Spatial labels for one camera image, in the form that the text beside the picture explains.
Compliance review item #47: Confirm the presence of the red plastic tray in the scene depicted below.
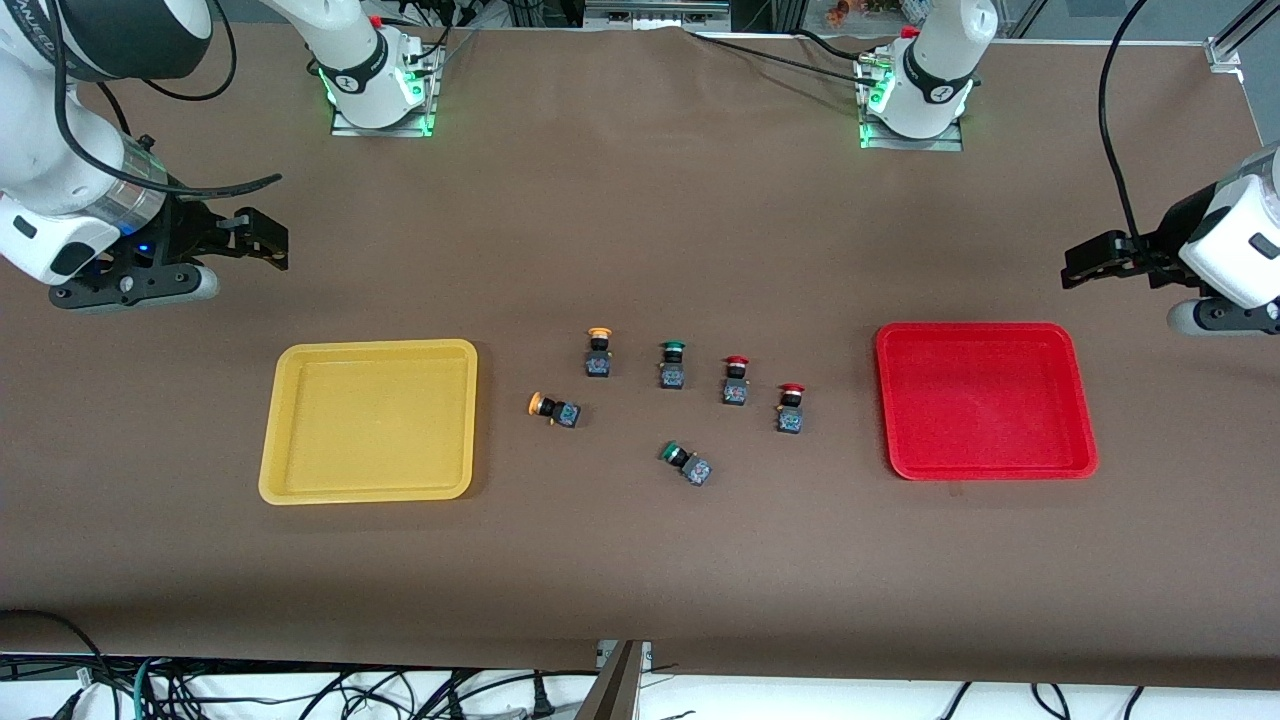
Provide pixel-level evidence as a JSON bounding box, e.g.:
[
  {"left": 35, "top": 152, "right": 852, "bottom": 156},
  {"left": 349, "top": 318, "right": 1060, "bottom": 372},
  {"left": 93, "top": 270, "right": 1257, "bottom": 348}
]
[{"left": 875, "top": 322, "right": 1099, "bottom": 482}]

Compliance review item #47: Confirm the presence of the yellow plastic tray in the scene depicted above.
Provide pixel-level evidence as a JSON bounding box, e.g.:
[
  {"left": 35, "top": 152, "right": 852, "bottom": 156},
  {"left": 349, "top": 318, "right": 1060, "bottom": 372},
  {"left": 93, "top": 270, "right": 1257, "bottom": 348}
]
[{"left": 258, "top": 339, "right": 479, "bottom": 506}]

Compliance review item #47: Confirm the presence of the aluminium corner profile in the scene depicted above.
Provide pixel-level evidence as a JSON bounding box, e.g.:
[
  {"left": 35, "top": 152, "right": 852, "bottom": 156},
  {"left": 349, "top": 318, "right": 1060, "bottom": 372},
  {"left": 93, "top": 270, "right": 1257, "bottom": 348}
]
[{"left": 1205, "top": 0, "right": 1280, "bottom": 73}]

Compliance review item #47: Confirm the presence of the brown table cover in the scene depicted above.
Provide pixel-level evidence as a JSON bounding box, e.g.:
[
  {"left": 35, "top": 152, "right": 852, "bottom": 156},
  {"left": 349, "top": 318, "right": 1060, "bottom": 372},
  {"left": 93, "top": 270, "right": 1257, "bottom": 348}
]
[{"left": 0, "top": 20, "right": 1280, "bottom": 691}]

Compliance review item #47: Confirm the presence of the dark brown beam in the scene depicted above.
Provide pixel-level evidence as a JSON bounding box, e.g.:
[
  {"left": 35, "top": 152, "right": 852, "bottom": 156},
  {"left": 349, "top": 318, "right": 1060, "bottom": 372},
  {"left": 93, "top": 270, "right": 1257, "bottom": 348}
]
[{"left": 575, "top": 642, "right": 643, "bottom": 720}]

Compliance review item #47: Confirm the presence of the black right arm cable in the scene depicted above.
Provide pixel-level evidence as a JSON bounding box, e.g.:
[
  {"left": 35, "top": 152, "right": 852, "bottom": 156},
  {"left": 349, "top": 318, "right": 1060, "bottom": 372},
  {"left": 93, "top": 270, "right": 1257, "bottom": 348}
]
[{"left": 45, "top": 0, "right": 284, "bottom": 196}]

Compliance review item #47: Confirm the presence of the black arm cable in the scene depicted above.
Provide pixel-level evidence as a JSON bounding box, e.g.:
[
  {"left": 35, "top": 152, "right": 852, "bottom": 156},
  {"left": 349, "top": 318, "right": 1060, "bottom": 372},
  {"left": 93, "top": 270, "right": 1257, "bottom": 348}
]
[
  {"left": 45, "top": 0, "right": 284, "bottom": 196},
  {"left": 1097, "top": 0, "right": 1151, "bottom": 251}
]

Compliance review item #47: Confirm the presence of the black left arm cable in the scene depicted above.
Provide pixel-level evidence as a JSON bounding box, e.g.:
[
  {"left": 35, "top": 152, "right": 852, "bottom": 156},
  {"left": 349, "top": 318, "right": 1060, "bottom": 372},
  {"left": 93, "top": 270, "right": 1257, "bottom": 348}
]
[{"left": 1097, "top": 0, "right": 1151, "bottom": 251}]

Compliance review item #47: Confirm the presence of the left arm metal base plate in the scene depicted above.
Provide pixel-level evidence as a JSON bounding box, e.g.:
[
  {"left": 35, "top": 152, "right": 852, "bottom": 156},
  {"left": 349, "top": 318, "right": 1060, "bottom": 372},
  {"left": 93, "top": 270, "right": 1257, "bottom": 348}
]
[{"left": 858, "top": 58, "right": 966, "bottom": 153}]

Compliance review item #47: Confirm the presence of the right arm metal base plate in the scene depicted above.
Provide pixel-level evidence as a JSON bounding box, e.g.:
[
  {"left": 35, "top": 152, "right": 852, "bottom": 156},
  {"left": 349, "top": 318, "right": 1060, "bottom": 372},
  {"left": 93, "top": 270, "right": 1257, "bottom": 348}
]
[{"left": 330, "top": 40, "right": 446, "bottom": 139}]

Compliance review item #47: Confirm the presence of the short black table cable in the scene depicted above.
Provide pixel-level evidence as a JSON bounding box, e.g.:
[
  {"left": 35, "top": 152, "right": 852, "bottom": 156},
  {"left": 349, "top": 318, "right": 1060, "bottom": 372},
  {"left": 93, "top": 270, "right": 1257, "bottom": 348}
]
[{"left": 795, "top": 28, "right": 873, "bottom": 61}]

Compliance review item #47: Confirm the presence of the long black table cable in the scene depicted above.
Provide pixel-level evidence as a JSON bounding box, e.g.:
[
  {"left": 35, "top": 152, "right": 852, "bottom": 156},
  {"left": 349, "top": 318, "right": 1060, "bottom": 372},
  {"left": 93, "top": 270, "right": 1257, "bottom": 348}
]
[{"left": 685, "top": 28, "right": 871, "bottom": 81}]

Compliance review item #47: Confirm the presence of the black arched floor cable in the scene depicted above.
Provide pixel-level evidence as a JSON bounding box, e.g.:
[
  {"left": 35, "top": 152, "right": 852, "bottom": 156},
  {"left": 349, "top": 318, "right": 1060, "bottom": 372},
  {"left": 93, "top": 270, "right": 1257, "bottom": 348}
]
[{"left": 0, "top": 608, "right": 111, "bottom": 720}]

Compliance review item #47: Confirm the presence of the silver metal rail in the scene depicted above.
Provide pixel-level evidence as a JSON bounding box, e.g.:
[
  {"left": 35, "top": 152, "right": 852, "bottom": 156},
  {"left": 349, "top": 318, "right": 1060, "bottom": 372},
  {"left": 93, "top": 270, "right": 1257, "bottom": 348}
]
[{"left": 585, "top": 0, "right": 731, "bottom": 26}]

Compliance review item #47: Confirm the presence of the silver metal bracket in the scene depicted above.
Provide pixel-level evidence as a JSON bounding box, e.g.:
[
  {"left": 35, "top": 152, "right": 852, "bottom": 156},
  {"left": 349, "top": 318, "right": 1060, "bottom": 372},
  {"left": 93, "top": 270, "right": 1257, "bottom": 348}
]
[{"left": 597, "top": 640, "right": 653, "bottom": 673}]

